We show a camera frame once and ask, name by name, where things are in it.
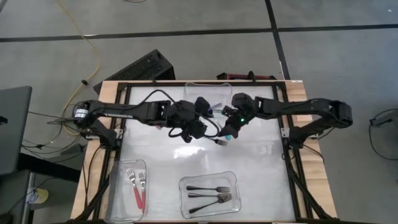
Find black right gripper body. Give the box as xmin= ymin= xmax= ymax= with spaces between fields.
xmin=223 ymin=92 xmax=259 ymax=134

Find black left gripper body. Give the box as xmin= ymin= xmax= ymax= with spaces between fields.
xmin=170 ymin=99 xmax=208 ymax=140

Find clear plastic tray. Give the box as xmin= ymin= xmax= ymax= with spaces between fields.
xmin=178 ymin=170 xmax=243 ymax=220
xmin=104 ymin=159 xmax=149 ymax=223
xmin=183 ymin=81 xmax=233 ymax=119

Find dark red tool case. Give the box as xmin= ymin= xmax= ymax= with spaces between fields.
xmin=216 ymin=71 xmax=277 ymax=81

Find black perforated case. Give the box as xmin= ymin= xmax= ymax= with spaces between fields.
xmin=93 ymin=49 xmax=177 ymax=94

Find yellow white round object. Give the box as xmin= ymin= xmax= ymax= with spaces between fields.
xmin=26 ymin=187 xmax=50 ymax=205

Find grey laptop lid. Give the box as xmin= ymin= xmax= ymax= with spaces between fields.
xmin=0 ymin=86 xmax=33 ymax=175

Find grey cabinet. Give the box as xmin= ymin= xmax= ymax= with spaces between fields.
xmin=0 ymin=169 xmax=34 ymax=224

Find black aluminium table frame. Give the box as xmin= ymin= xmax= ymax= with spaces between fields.
xmin=70 ymin=80 xmax=340 ymax=224

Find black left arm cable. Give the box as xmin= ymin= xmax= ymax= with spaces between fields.
xmin=133 ymin=89 xmax=220 ymax=139

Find yellow floor cable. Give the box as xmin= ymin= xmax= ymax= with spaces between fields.
xmin=55 ymin=0 xmax=101 ymax=136

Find black cable loop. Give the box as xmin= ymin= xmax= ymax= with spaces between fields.
xmin=368 ymin=108 xmax=398 ymax=161

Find black floor cables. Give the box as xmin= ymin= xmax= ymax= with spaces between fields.
xmin=20 ymin=110 xmax=91 ymax=156

